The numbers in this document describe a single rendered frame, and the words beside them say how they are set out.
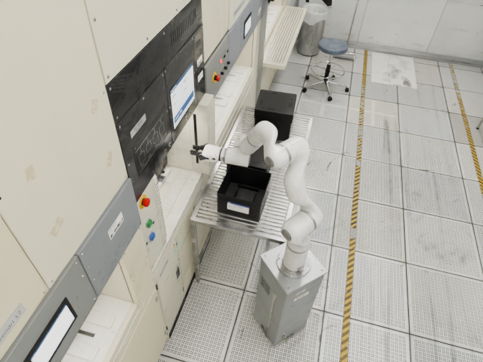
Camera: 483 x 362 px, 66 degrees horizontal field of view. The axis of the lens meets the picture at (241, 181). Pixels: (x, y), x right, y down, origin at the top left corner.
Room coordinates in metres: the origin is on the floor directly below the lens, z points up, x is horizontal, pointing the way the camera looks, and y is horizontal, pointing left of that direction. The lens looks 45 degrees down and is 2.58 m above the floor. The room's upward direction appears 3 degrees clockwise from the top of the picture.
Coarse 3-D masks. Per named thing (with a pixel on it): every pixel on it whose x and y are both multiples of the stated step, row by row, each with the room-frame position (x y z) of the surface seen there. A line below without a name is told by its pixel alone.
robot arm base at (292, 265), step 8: (280, 256) 1.20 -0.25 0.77; (288, 256) 1.13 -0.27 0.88; (296, 256) 1.11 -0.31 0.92; (304, 256) 1.12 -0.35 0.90; (280, 264) 1.15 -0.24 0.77; (288, 264) 1.12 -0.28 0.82; (296, 264) 1.11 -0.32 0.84; (304, 264) 1.15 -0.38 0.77; (288, 272) 1.10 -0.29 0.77; (296, 272) 1.10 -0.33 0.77; (304, 272) 1.10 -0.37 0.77
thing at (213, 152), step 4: (208, 144) 1.63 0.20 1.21; (204, 148) 1.60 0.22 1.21; (208, 148) 1.59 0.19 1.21; (212, 148) 1.59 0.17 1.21; (216, 148) 1.60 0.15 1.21; (220, 148) 1.60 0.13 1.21; (204, 152) 1.56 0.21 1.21; (208, 152) 1.56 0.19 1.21; (212, 152) 1.56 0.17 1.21; (216, 152) 1.56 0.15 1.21; (220, 152) 1.55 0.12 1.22; (204, 156) 1.54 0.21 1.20; (208, 156) 1.53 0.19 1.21; (212, 156) 1.53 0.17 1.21; (216, 156) 1.54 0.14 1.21; (204, 160) 1.54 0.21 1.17; (208, 160) 1.53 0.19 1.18; (212, 160) 1.53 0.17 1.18; (216, 160) 1.53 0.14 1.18; (220, 160) 1.55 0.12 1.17
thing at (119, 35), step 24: (96, 0) 1.05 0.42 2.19; (120, 0) 1.16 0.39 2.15; (144, 0) 1.30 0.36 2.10; (168, 0) 1.49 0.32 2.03; (96, 24) 1.02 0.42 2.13; (120, 24) 1.14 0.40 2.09; (144, 24) 1.29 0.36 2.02; (96, 48) 1.00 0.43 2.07; (120, 48) 1.11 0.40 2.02; (144, 144) 1.14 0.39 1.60; (144, 168) 1.11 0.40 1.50
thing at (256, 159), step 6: (258, 150) 2.01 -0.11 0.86; (252, 156) 1.94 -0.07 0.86; (258, 156) 1.95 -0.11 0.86; (252, 162) 1.88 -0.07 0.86; (258, 162) 1.88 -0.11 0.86; (264, 162) 1.88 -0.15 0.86; (228, 168) 1.88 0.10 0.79; (252, 168) 1.84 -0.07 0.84; (258, 168) 1.83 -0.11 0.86; (264, 168) 1.83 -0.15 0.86
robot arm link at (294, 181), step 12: (288, 144) 1.28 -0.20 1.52; (300, 144) 1.30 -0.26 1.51; (300, 156) 1.28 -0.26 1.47; (288, 168) 1.28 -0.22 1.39; (300, 168) 1.25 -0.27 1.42; (288, 180) 1.22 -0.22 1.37; (300, 180) 1.22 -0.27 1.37; (288, 192) 1.20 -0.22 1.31; (300, 192) 1.19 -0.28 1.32; (300, 204) 1.18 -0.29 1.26; (312, 204) 1.19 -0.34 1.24; (312, 216) 1.17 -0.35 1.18
